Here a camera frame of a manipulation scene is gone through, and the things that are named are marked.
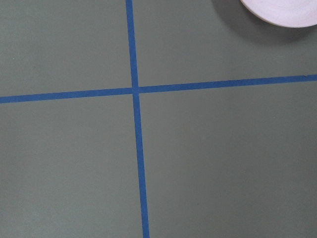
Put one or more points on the pink plate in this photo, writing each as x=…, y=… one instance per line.
x=284, y=13

